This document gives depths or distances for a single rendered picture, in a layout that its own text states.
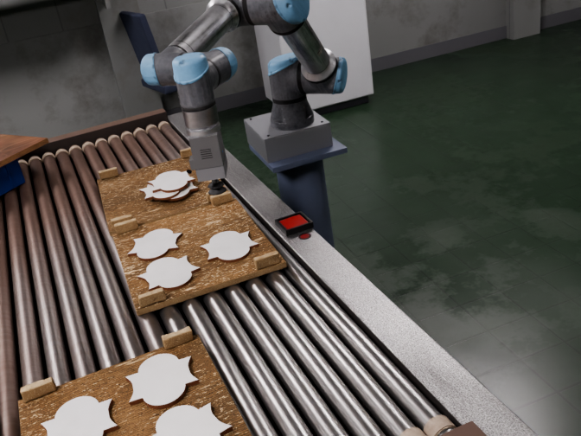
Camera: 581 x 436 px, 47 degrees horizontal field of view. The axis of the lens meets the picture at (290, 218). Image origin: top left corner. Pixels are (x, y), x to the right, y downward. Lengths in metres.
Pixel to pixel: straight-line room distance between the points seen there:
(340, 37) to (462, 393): 4.23
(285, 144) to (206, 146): 0.79
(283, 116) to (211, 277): 0.87
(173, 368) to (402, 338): 0.43
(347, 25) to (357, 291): 3.92
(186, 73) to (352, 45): 3.87
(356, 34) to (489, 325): 2.99
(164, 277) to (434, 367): 0.66
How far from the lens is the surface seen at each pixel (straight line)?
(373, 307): 1.39
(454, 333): 2.80
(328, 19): 5.14
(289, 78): 2.22
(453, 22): 6.60
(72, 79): 5.58
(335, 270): 1.52
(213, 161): 1.50
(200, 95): 1.46
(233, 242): 1.64
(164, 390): 1.24
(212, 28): 1.76
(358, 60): 5.30
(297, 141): 2.26
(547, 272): 3.17
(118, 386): 1.31
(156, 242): 1.73
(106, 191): 2.14
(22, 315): 1.66
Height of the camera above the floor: 1.72
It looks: 27 degrees down
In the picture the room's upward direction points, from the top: 9 degrees counter-clockwise
